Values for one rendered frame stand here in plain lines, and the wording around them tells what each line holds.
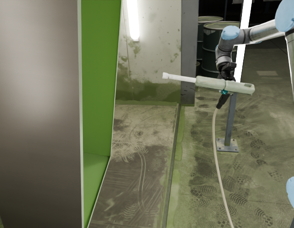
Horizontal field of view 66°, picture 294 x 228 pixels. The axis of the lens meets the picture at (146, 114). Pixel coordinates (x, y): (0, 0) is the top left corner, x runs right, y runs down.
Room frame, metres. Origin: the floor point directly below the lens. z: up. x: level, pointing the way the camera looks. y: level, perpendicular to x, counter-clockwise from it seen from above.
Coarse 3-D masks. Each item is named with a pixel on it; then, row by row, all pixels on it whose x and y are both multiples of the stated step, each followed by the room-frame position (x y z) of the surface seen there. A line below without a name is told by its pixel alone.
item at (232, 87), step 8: (184, 80) 1.11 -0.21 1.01; (192, 80) 1.11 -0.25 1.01; (200, 80) 1.09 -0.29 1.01; (208, 80) 1.10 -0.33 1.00; (216, 80) 1.10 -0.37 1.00; (224, 80) 1.11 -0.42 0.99; (208, 88) 1.10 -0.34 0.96; (216, 88) 1.09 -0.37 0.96; (224, 88) 1.09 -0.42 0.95; (232, 88) 1.07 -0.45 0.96; (240, 88) 1.07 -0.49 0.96; (248, 88) 1.06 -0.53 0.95; (224, 96) 1.11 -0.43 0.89
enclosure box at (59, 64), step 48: (0, 0) 0.59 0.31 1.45; (48, 0) 0.58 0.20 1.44; (96, 0) 1.18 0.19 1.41; (0, 48) 0.60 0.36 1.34; (48, 48) 0.58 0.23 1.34; (96, 48) 1.19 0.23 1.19; (0, 96) 0.61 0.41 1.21; (48, 96) 0.59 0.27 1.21; (96, 96) 1.19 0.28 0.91; (0, 144) 0.62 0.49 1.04; (48, 144) 0.60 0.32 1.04; (96, 144) 1.21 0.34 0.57; (0, 192) 0.63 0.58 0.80; (48, 192) 0.61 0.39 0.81; (96, 192) 0.90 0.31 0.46
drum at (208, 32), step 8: (208, 32) 3.15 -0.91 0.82; (216, 32) 3.06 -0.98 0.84; (208, 40) 3.14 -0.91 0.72; (216, 40) 3.05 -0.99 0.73; (208, 48) 3.13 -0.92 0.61; (208, 56) 3.13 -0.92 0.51; (232, 56) 3.00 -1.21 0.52; (208, 64) 3.12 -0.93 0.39; (208, 72) 3.11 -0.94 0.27; (216, 72) 3.02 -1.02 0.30; (232, 72) 3.00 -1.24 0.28
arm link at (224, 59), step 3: (222, 57) 1.30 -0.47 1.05; (225, 57) 1.30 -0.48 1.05; (228, 57) 1.30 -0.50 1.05; (219, 60) 1.30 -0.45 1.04; (222, 60) 1.28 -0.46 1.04; (225, 60) 1.28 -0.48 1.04; (228, 60) 1.28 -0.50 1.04; (231, 60) 1.30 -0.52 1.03; (216, 63) 1.33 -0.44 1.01; (219, 63) 1.29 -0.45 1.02
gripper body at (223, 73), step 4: (220, 64) 1.28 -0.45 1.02; (224, 64) 1.26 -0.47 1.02; (220, 68) 1.28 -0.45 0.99; (220, 72) 1.21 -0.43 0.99; (224, 72) 1.21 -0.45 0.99; (228, 72) 1.21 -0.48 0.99; (224, 76) 1.18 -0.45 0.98; (228, 76) 1.18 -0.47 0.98; (232, 76) 1.19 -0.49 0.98; (228, 80) 1.18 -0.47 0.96
